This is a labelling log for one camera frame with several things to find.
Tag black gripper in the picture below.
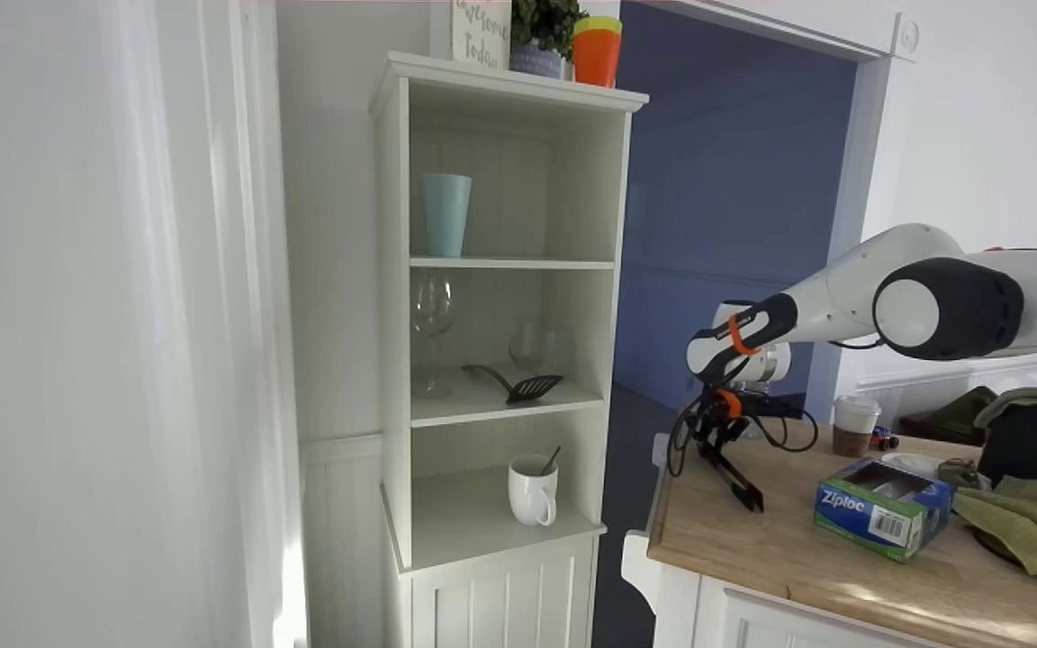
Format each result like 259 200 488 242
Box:
666 388 808 476

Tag black tongs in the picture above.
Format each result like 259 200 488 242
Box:
699 443 763 510

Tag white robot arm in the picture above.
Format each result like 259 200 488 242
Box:
687 222 1037 482

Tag white counter cabinet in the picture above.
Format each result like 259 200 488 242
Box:
619 529 1037 648

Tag blue green Ziploc box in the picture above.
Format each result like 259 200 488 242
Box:
813 461 954 563

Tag white mug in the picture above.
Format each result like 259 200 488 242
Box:
506 461 558 526

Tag black bag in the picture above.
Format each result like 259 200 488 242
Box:
979 408 1037 482

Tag wine glass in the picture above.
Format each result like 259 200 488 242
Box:
410 272 452 395

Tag white shelf cabinet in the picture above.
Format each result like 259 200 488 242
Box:
372 55 644 648

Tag light blue cup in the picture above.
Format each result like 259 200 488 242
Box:
420 173 471 259

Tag orange cup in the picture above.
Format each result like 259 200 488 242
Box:
572 13 622 88

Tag potted plant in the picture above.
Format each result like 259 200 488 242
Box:
510 0 583 78

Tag white sign picture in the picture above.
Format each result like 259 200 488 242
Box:
452 0 510 67

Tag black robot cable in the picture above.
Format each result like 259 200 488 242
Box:
751 402 823 457

